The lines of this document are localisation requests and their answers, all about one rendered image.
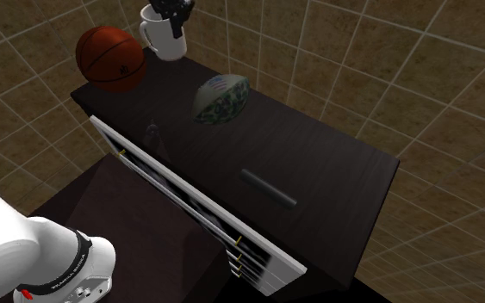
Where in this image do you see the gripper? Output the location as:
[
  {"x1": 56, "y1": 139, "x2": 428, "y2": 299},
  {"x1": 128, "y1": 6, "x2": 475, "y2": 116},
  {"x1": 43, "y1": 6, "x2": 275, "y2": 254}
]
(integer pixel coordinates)
[{"x1": 148, "y1": 0, "x2": 196, "y2": 40}]

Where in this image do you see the white mug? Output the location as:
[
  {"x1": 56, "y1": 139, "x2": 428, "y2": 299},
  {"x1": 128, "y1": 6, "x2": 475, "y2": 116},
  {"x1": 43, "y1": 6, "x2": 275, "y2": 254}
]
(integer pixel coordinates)
[{"x1": 138, "y1": 3, "x2": 189, "y2": 62}]

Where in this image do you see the orange basketball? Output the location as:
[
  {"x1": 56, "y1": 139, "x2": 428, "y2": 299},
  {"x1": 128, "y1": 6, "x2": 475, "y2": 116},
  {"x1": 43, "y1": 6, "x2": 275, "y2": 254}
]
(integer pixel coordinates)
[{"x1": 75, "y1": 26, "x2": 148, "y2": 93}]

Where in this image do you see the camouflage football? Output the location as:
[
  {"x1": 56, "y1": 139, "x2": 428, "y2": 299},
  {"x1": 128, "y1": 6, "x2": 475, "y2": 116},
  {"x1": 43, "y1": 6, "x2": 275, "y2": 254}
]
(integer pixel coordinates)
[{"x1": 190, "y1": 74, "x2": 252, "y2": 126}]

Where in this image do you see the black cylinder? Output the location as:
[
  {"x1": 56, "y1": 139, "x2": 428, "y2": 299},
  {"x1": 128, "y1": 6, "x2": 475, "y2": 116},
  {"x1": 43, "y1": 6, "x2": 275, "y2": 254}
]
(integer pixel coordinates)
[{"x1": 239, "y1": 168, "x2": 299, "y2": 211}]

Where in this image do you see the dark chest of drawers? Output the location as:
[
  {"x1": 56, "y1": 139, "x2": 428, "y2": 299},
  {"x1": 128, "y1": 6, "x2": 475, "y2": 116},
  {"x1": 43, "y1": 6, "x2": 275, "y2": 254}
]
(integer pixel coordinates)
[{"x1": 70, "y1": 46, "x2": 401, "y2": 297}]

